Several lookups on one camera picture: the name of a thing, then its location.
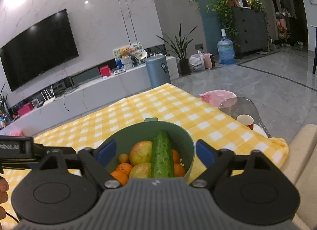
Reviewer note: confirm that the black flat screen television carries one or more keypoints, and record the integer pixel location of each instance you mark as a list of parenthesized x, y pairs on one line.
[(38, 49)]

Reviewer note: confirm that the white plastic bag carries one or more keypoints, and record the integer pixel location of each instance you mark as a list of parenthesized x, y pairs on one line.
[(196, 62)]

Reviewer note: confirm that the dark grey drawer cabinet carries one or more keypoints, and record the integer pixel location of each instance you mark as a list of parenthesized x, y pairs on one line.
[(252, 32)]

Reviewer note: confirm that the grey blue trash bin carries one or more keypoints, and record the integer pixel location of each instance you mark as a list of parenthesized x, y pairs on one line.
[(158, 71)]

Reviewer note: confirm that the green trailing ivy plant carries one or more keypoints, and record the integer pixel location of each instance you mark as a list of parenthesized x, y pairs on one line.
[(223, 9)]

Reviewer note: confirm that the small orange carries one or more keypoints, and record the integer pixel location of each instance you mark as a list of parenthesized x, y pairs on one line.
[(176, 157)]

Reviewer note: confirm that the large orange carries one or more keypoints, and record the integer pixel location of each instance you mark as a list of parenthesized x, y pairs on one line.
[(120, 176)]

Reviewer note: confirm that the pink small heater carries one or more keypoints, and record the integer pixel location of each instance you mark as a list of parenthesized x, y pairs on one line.
[(209, 61)]

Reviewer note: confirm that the person's hand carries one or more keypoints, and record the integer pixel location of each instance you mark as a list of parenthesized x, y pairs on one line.
[(4, 187)]

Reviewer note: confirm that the yellow green apple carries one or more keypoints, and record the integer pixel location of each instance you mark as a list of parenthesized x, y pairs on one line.
[(141, 171)]

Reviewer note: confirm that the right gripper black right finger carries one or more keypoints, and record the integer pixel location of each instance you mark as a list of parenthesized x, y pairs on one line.
[(248, 188)]

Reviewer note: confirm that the pink plastic bag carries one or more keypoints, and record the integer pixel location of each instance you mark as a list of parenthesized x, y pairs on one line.
[(216, 97)]

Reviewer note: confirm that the potted long leaf plant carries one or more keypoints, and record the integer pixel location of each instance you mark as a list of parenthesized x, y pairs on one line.
[(179, 46)]

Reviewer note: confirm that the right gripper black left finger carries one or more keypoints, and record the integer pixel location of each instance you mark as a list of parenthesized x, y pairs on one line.
[(65, 184)]

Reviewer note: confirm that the white tv console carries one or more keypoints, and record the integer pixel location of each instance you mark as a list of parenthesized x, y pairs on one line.
[(82, 100)]

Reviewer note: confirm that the green plastic bowl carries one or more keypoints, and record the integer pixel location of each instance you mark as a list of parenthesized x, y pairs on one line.
[(148, 130)]

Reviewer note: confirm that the red white cup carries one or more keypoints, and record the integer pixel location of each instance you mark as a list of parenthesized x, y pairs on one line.
[(246, 120)]

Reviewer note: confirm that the beige sofa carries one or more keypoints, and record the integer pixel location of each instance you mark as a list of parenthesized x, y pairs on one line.
[(300, 168)]

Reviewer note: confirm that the brown round kiwi fruit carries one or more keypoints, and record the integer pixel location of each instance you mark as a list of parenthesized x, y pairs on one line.
[(123, 158)]

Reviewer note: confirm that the orange under gripper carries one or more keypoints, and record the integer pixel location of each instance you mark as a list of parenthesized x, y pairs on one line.
[(179, 170)]

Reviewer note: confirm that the green cucumber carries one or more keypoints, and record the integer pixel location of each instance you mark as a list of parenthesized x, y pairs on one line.
[(162, 164)]

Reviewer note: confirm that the glass side table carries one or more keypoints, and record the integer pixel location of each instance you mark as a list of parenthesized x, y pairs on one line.
[(235, 107)]

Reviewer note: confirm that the red yellow apple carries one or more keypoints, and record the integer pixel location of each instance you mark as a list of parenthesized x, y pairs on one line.
[(141, 152)]

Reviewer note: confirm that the red box on console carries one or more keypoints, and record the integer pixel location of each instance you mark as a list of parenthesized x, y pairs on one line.
[(105, 71)]

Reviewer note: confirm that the blue water jug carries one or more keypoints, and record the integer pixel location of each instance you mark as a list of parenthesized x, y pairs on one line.
[(225, 49)]

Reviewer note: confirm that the yellow white checkered tablecloth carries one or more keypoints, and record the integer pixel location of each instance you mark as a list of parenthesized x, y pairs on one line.
[(171, 204)]

